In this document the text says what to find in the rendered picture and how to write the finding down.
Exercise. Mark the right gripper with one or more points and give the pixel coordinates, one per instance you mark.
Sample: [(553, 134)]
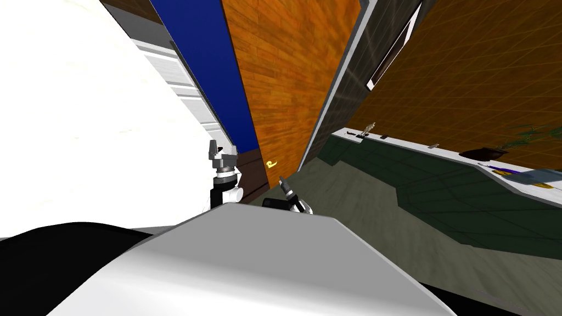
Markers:
[(282, 181)]

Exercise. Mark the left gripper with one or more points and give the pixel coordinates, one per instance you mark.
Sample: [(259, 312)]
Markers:
[(224, 160)]

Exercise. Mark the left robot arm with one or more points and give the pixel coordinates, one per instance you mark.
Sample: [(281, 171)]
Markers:
[(48, 267)]

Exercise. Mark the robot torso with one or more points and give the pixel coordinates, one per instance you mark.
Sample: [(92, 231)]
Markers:
[(263, 263)]

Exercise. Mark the orange wooden door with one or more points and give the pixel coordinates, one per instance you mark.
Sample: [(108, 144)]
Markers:
[(290, 70)]

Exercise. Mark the dark green kitchen counter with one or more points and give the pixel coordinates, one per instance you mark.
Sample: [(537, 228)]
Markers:
[(448, 206)]

